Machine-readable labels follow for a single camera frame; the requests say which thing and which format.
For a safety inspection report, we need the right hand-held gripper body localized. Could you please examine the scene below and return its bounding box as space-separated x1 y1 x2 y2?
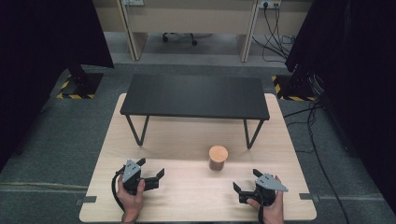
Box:
238 174 290 207

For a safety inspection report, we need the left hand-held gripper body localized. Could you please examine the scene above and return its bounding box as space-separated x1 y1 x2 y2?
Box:
121 159 161 196

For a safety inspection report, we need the brown jar with cork lid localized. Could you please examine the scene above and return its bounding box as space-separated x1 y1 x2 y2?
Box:
207 145 230 172

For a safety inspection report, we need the person's right hand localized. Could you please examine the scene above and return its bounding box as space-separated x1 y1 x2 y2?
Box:
246 175 285 224

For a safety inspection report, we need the person's left hand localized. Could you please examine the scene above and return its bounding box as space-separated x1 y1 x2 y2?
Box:
116 178 147 224

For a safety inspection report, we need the grey tape strip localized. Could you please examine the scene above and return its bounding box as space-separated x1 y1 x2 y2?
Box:
76 195 98 206
298 192 320 203

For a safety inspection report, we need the black floor plate striped tape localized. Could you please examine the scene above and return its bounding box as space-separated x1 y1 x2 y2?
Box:
271 74 318 103
56 72 105 100

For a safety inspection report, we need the black metal stand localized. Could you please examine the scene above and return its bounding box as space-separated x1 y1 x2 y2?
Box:
66 63 95 98

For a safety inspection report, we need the black office chair base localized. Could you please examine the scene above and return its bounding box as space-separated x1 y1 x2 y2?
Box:
161 31 199 48

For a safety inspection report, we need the black curtain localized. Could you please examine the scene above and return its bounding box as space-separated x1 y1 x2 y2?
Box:
284 0 396 216
0 0 115 173

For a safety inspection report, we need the beige office desk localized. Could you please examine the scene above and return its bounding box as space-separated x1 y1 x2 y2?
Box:
92 0 313 63

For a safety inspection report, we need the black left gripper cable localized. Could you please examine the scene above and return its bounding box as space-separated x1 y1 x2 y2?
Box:
110 167 126 213

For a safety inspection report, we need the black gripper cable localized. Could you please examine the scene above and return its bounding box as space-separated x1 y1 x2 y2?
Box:
257 199 265 224
110 167 126 213

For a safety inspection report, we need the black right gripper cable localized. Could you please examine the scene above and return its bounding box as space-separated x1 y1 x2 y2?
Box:
257 199 265 224

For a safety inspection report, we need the long black floor cable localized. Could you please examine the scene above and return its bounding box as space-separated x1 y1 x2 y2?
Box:
282 102 351 224

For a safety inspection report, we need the black shelf with wire legs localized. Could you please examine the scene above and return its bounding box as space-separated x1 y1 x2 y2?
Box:
120 73 271 150

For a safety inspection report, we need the bundle of black floor cables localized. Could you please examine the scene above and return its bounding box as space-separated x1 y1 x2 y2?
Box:
251 5 297 63

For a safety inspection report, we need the white wall socket with plugs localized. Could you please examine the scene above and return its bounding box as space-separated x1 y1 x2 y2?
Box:
258 0 282 9

